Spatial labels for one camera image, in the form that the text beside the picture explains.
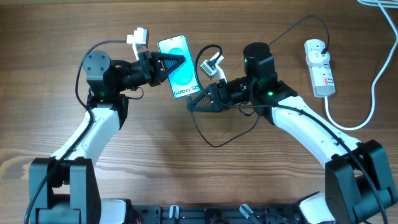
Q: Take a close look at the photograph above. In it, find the black USB charging cable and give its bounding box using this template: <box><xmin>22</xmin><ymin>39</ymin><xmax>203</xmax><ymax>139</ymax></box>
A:
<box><xmin>185</xmin><ymin>14</ymin><xmax>331</xmax><ymax>148</ymax></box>

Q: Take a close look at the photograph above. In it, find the blue Galaxy smartphone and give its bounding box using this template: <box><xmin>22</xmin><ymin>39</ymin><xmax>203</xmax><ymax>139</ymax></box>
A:
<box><xmin>158</xmin><ymin>35</ymin><xmax>200</xmax><ymax>98</ymax></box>

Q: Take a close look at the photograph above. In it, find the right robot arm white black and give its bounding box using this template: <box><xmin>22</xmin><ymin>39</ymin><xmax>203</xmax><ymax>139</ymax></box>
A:
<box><xmin>188</xmin><ymin>42</ymin><xmax>397</xmax><ymax>223</ymax></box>

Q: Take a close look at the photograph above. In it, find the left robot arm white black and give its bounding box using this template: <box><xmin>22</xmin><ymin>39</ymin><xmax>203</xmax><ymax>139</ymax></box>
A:
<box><xmin>24</xmin><ymin>51</ymin><xmax>185</xmax><ymax>223</ymax></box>

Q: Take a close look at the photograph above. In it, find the white USB charger plug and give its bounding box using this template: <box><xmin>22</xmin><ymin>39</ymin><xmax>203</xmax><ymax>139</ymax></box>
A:
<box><xmin>306</xmin><ymin>50</ymin><xmax>330</xmax><ymax>67</ymax></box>

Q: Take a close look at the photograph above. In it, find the white power strip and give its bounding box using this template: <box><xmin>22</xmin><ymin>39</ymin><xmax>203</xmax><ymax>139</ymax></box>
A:
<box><xmin>304</xmin><ymin>39</ymin><xmax>336</xmax><ymax>98</ymax></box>

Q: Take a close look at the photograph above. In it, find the white power strip cord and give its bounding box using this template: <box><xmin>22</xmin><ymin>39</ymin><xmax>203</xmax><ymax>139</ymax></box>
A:
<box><xmin>324</xmin><ymin>0</ymin><xmax>398</xmax><ymax>131</ymax></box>

